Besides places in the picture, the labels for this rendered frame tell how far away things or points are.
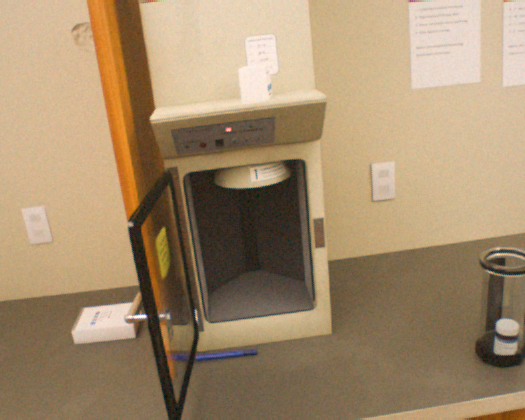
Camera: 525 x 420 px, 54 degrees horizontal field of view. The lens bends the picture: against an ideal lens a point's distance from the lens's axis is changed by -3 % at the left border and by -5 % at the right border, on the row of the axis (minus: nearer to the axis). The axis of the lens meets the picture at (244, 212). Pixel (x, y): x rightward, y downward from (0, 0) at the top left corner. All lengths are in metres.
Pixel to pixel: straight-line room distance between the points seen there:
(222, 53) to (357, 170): 0.69
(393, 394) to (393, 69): 0.90
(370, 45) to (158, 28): 0.69
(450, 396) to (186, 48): 0.84
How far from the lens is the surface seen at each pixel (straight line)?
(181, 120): 0.98
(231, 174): 1.15
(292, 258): 1.36
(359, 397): 1.11
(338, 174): 1.60
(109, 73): 1.00
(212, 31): 1.07
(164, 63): 1.08
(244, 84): 1.00
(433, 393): 1.13
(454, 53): 1.65
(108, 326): 1.39
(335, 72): 1.55
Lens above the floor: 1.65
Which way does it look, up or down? 19 degrees down
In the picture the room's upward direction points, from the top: 7 degrees counter-clockwise
